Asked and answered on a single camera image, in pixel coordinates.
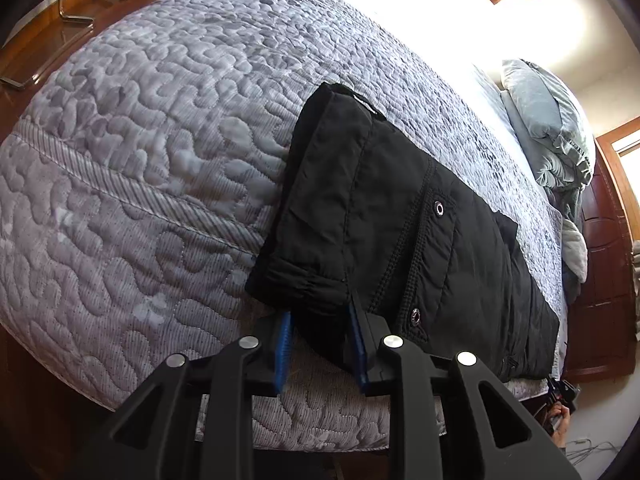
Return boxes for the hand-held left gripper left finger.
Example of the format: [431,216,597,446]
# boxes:
[70,310,294,480]

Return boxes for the grey pillow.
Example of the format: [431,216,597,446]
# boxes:
[500,58,597,188]

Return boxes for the white floor cable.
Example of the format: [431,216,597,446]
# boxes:
[564,439,623,467]

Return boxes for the wooden door frame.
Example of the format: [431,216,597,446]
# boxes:
[594,116,640,243]

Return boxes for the wooden headboard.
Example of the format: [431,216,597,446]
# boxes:
[565,145,640,383]

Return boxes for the black pants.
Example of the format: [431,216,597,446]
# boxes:
[245,81,561,381]

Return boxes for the person's right hand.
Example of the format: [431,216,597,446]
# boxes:
[550,406,572,448]

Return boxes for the pale grey blanket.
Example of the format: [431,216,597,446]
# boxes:
[547,185,589,306]

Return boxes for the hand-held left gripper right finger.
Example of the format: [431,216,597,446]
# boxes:
[347,294,583,480]

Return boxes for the grey quilted bedspread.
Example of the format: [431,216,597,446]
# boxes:
[0,0,568,453]

